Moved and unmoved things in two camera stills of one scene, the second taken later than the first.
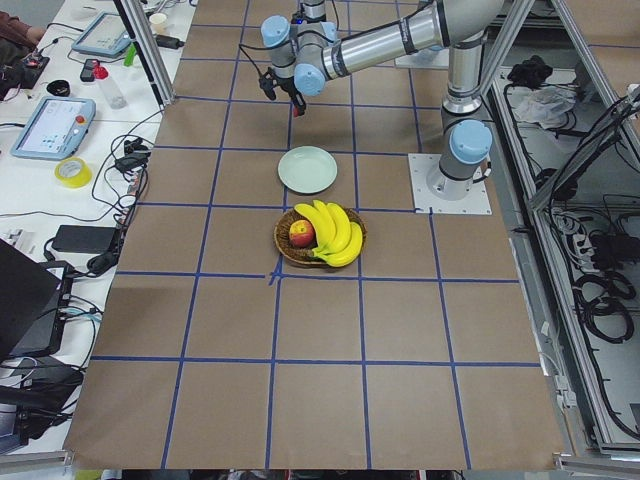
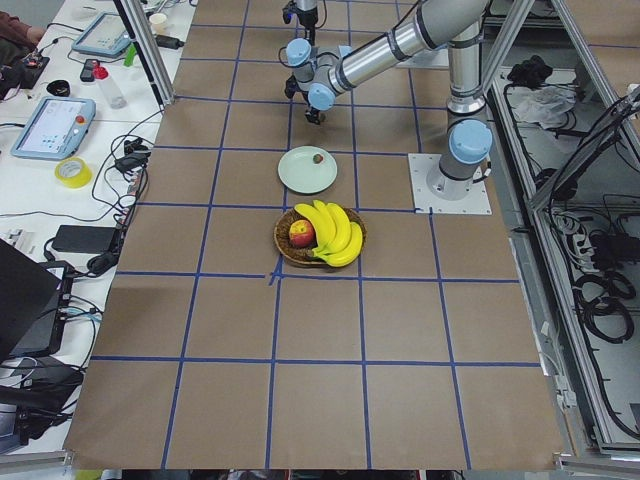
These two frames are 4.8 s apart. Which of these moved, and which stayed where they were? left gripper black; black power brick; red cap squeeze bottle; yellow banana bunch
Moved: left gripper black
Stayed: red cap squeeze bottle; black power brick; yellow banana bunch
